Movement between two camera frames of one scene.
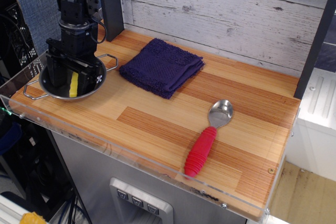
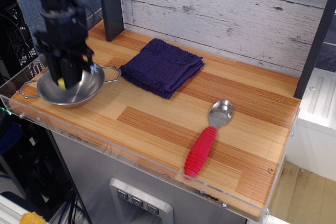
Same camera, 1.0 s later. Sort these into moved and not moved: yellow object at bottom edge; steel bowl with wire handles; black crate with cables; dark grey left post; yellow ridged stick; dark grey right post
Moved: yellow ridged stick; steel bowl with wire handles
Not moved: black crate with cables; dark grey left post; dark grey right post; yellow object at bottom edge
